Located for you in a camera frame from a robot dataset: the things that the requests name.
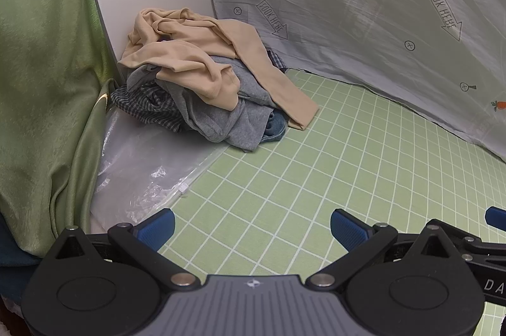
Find green curtain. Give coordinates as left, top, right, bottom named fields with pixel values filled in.
left=0, top=0, right=129, bottom=267

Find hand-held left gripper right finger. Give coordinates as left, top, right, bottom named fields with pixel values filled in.
left=304, top=208, right=469, bottom=289

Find clear plastic zip bag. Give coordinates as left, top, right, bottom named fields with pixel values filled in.
left=89, top=109, right=230, bottom=234

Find dark teal cloth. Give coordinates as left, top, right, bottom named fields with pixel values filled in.
left=0, top=211, right=44, bottom=305

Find grey carrot print quilt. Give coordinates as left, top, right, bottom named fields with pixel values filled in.
left=200, top=0, right=506, bottom=165

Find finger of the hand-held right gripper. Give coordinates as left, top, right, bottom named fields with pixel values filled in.
left=453, top=206, right=506, bottom=261

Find beige long-sleeve top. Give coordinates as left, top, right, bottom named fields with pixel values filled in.
left=117, top=8, right=320, bottom=131

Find grey sweatshirt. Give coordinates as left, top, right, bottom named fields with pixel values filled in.
left=126, top=57, right=279, bottom=152

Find blue plaid shirt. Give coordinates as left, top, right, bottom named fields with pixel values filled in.
left=110, top=49, right=288, bottom=133

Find green checked bed sheet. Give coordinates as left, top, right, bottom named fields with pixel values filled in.
left=89, top=68, right=506, bottom=336

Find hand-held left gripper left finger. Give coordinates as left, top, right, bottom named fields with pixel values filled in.
left=51, top=208, right=200, bottom=289

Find blue denim jeans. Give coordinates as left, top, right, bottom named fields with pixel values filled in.
left=259, top=109, right=287, bottom=145

